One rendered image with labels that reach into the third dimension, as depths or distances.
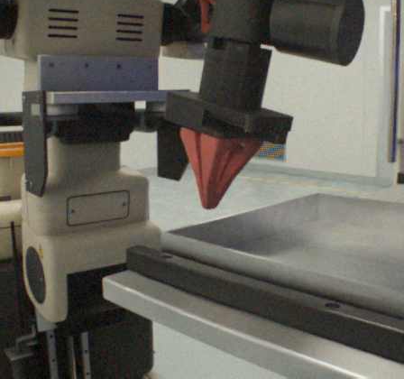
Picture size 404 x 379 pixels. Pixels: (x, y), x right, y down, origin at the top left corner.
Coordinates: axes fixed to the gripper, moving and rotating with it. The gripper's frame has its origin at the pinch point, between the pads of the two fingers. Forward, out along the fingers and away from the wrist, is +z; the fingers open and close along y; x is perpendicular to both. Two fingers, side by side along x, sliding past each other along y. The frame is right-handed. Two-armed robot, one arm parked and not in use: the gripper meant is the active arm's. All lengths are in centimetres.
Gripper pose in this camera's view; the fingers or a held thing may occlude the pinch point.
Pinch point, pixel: (210, 199)
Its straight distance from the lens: 47.2
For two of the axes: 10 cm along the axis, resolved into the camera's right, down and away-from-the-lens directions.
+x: 6.7, -0.8, 7.3
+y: 7.2, 3.1, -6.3
